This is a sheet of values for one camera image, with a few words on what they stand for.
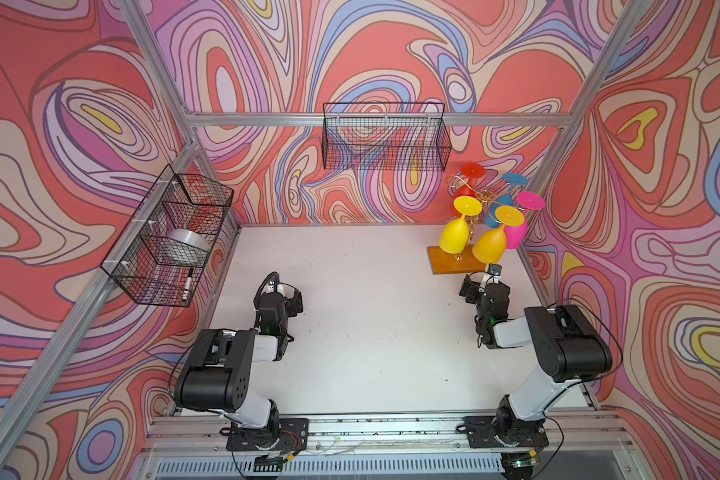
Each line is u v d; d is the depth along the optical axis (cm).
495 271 82
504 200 91
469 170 88
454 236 84
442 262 108
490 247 83
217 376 45
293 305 80
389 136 96
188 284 73
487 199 84
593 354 47
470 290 87
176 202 74
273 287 79
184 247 70
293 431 73
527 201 81
